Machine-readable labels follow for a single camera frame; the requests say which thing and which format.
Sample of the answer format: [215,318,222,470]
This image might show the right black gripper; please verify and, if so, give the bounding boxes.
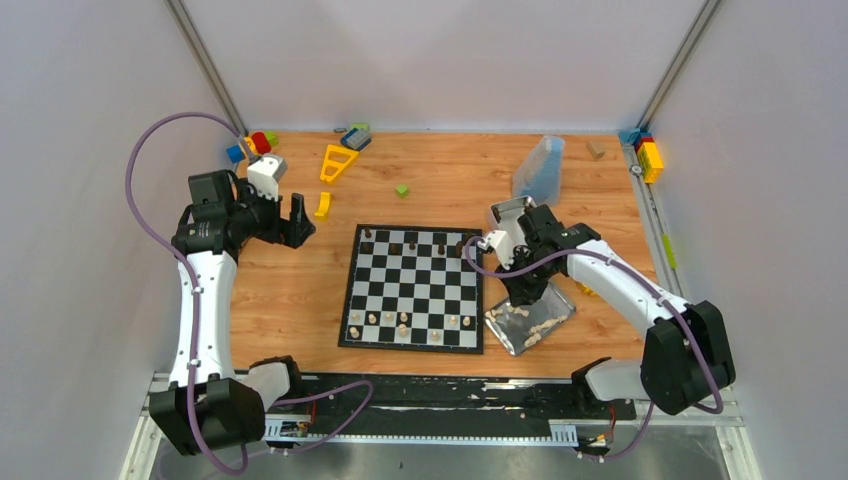
[494,250,558,308]

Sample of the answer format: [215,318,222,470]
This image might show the white metal box dark pieces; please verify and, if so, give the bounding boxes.
[487,196,536,233]

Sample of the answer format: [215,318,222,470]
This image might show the black white chessboard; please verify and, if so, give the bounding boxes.
[338,224,485,355]

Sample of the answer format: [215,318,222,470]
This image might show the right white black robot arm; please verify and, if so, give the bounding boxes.
[491,203,736,418]

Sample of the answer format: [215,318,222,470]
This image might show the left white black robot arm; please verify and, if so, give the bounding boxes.
[149,170,315,456]

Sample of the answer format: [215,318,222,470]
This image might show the silver metal tray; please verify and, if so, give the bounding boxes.
[484,283,577,356]

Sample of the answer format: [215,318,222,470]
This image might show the yellow red round toy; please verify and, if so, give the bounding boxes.
[576,282,597,296]

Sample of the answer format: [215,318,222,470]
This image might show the yellow curved toy piece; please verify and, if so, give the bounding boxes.
[314,192,333,221]

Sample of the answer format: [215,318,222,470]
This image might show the blue cube block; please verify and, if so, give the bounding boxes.
[225,145,247,164]

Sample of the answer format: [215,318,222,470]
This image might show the red cylinder block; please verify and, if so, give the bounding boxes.
[250,132,272,155]

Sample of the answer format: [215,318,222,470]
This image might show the yellow cylinder block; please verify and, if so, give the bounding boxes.
[244,137,258,155]

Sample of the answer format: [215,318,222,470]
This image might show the yellow triangular toy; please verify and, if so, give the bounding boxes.
[319,145,360,185]

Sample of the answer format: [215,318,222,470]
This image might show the clear plastic container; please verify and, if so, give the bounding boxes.
[511,135,566,206]

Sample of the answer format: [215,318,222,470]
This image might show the blue grey toy block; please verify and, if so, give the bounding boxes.
[340,123,372,151]

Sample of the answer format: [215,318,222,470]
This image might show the small green cube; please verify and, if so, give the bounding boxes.
[395,184,410,198]

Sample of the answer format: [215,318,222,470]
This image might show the small wooden block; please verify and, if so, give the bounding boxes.
[586,141,606,160]

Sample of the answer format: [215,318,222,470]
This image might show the yellow lego brick stack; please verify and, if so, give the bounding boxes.
[637,141,664,184]

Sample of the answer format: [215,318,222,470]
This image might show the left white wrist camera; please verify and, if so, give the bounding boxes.
[247,154,288,201]

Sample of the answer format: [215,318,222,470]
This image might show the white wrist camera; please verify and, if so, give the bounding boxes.
[477,230,516,271]
[247,154,288,201]

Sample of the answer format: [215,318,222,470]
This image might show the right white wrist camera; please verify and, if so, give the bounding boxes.
[477,230,516,271]

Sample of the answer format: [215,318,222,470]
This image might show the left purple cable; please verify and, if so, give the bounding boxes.
[124,111,374,476]

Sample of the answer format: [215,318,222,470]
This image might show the purple cable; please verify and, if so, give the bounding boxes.
[462,235,725,463]
[124,111,374,476]

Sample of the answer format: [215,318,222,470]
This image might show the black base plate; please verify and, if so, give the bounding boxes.
[266,373,637,440]

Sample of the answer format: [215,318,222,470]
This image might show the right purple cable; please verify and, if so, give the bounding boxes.
[462,235,725,463]

